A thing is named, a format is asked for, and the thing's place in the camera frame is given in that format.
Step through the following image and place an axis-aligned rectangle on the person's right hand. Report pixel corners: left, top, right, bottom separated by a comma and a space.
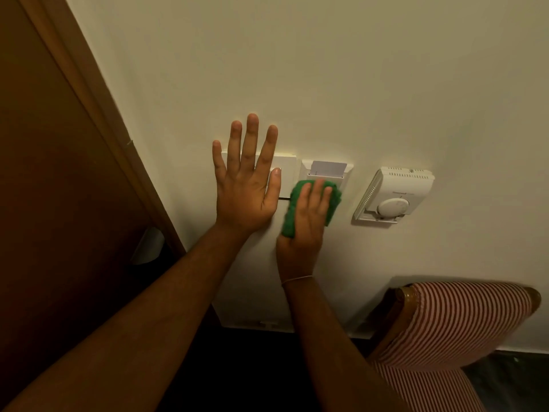
275, 179, 334, 284

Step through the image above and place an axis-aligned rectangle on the person's left hand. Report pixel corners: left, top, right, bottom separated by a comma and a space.
212, 113, 282, 233

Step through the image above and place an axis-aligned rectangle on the green cleaning cloth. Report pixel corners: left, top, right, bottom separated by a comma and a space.
281, 180, 342, 240

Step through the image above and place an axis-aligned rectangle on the person's left forearm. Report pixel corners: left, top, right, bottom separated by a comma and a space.
0, 223, 251, 412

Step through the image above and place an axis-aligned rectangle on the person's right forearm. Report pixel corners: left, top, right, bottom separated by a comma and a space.
282, 276, 412, 412

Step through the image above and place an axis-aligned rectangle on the white key card holder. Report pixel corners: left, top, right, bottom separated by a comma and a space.
299, 159, 354, 193

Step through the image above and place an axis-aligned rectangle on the white key card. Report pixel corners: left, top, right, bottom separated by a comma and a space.
310, 161, 347, 176

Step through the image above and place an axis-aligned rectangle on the white skirting board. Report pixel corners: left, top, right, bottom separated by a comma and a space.
212, 304, 549, 354

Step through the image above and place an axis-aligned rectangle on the brown wooden door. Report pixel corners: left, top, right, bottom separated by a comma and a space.
0, 0, 172, 408

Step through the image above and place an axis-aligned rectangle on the red striped upholstered chair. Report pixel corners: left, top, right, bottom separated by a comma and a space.
365, 282, 542, 412

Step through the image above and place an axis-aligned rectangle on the white wall switch plate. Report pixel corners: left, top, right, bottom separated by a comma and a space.
221, 151, 297, 199

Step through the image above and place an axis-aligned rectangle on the white wall thermostat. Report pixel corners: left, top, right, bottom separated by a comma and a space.
353, 167, 435, 224

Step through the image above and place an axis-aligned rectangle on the brown wooden door frame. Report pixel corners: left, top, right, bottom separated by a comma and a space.
17, 0, 187, 255

